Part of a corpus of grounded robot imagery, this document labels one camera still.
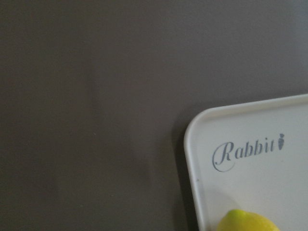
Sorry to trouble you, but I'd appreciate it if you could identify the yellow lemon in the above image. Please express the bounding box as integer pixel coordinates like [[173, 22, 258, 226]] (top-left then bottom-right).
[[216, 209, 280, 231]]

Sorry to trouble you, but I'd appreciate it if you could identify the white rabbit tray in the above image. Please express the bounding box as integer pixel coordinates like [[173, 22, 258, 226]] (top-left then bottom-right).
[[184, 94, 308, 231]]

